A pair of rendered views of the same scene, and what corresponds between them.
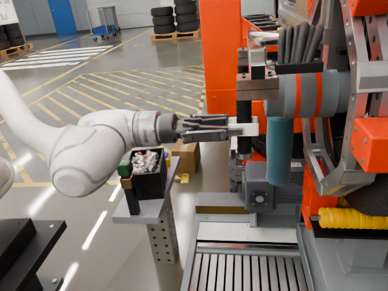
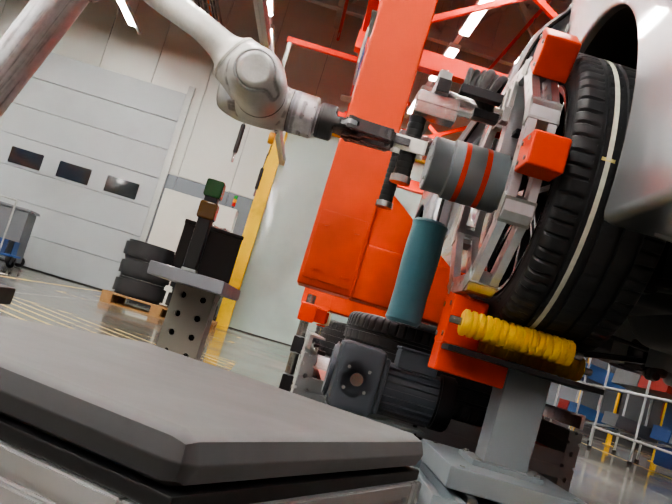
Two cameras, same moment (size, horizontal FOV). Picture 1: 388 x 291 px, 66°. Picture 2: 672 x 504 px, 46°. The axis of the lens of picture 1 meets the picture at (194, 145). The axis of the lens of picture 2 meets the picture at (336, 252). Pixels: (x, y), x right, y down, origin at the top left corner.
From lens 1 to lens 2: 1.22 m
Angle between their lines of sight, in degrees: 34
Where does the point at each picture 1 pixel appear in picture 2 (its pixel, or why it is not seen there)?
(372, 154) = (533, 143)
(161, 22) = (141, 273)
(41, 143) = (226, 38)
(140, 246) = not seen: hidden behind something
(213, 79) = (336, 196)
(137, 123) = (300, 95)
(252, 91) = (432, 105)
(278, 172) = (409, 299)
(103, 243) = not seen: hidden behind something
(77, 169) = (270, 57)
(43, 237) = not seen: outside the picture
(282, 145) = (424, 257)
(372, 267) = (512, 467)
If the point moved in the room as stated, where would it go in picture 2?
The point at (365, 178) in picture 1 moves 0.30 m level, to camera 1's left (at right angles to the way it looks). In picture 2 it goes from (524, 211) to (383, 162)
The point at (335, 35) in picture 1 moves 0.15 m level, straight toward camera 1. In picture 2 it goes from (513, 120) to (513, 97)
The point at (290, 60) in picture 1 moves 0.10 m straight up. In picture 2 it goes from (475, 86) to (488, 41)
